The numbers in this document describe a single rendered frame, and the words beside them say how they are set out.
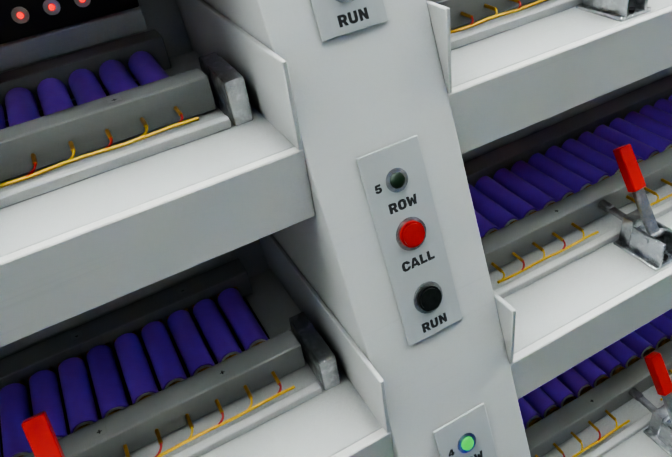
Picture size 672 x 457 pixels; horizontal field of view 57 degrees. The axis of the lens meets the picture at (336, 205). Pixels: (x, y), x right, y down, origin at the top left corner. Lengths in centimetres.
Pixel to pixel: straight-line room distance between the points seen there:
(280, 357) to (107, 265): 15
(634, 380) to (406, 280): 33
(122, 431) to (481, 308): 24
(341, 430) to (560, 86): 26
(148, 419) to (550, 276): 31
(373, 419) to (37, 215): 23
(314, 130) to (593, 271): 27
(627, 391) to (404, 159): 37
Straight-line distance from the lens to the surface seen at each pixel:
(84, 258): 33
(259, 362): 43
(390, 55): 35
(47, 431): 39
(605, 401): 63
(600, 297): 50
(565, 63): 43
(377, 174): 35
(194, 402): 43
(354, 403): 43
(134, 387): 46
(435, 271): 38
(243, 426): 42
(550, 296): 49
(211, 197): 32
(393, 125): 35
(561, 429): 61
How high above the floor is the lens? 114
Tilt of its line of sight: 17 degrees down
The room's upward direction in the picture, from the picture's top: 17 degrees counter-clockwise
